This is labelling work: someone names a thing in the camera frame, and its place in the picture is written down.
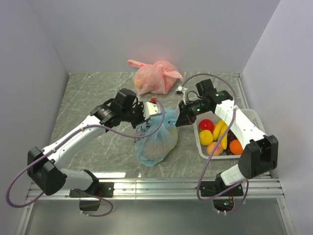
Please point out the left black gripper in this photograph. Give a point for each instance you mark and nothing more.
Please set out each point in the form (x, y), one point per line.
(140, 105)

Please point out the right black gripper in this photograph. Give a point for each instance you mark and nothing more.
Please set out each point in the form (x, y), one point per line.
(185, 118)

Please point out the blue plastic bag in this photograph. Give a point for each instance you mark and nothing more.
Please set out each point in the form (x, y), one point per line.
(154, 148)

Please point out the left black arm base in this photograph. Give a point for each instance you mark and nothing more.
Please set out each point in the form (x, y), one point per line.
(90, 199)

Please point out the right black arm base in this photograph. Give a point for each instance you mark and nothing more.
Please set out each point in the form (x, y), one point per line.
(211, 188)

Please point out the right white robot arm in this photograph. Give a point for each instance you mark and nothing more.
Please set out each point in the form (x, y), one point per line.
(260, 151)

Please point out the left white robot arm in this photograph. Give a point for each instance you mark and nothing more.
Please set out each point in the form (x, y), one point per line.
(47, 165)

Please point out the red fake apple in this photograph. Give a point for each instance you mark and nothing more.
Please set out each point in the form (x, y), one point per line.
(206, 124)

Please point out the yellow fake orange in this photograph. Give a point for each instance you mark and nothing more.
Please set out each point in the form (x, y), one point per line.
(205, 137)

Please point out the pink tied plastic bag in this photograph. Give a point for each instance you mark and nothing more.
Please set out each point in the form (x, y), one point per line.
(156, 78)

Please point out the dark fake grape bunch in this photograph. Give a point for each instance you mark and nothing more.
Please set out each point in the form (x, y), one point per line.
(230, 138)

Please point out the white plastic basket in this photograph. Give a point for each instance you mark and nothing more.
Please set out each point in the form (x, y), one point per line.
(251, 115)

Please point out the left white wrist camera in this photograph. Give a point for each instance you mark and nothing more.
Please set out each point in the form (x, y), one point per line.
(151, 110)

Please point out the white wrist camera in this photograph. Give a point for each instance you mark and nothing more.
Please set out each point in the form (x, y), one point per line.
(151, 110)
(182, 91)

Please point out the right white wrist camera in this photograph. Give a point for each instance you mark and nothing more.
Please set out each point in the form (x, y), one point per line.
(182, 91)

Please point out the aluminium rail frame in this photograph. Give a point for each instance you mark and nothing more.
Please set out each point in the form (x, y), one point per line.
(160, 200)

